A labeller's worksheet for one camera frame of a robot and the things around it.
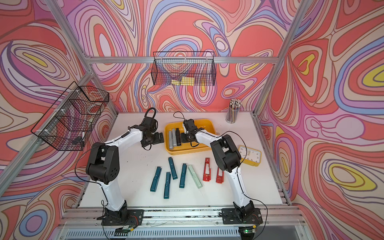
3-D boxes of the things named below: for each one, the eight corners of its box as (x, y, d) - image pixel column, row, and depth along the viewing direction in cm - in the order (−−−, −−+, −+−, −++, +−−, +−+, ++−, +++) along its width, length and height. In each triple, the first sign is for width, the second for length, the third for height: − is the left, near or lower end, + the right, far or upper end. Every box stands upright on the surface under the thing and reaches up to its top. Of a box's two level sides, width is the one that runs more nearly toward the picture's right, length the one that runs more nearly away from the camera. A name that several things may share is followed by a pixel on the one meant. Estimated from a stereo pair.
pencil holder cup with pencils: (226, 123, 115) (230, 105, 101) (224, 117, 120) (229, 98, 105) (236, 123, 115) (242, 105, 101) (234, 117, 120) (240, 98, 105)
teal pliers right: (179, 188, 84) (179, 186, 82) (182, 165, 93) (182, 163, 91) (184, 188, 84) (184, 186, 82) (186, 165, 93) (186, 163, 91)
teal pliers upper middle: (172, 180, 87) (172, 178, 85) (168, 159, 96) (167, 157, 94) (178, 178, 88) (177, 177, 86) (172, 158, 96) (172, 156, 95)
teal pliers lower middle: (163, 198, 81) (163, 197, 79) (166, 173, 90) (166, 172, 88) (168, 198, 81) (168, 197, 79) (171, 173, 90) (170, 172, 88)
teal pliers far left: (150, 191, 83) (149, 190, 81) (158, 168, 92) (157, 166, 90) (154, 192, 83) (154, 190, 81) (162, 168, 92) (161, 167, 90)
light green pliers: (198, 189, 84) (198, 188, 82) (187, 167, 92) (187, 165, 90) (203, 187, 84) (203, 185, 83) (191, 165, 93) (191, 163, 91)
